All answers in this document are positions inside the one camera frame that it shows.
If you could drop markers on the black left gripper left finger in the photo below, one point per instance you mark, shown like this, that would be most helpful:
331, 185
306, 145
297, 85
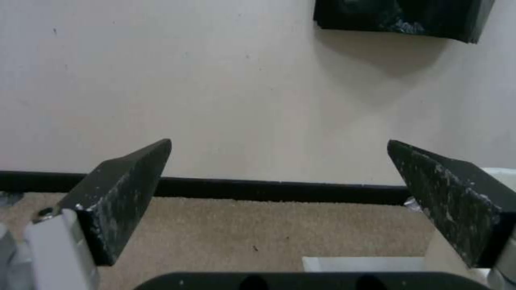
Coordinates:
117, 193

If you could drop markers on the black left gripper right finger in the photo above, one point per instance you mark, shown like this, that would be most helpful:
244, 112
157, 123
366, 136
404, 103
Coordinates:
451, 199

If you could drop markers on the black trash bin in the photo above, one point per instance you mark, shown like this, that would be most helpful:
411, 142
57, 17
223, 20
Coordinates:
455, 18

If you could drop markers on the black plastic trash bag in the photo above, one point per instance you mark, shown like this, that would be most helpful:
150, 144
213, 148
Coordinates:
363, 13

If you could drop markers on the white flat panel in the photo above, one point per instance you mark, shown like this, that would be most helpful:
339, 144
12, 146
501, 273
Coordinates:
363, 263

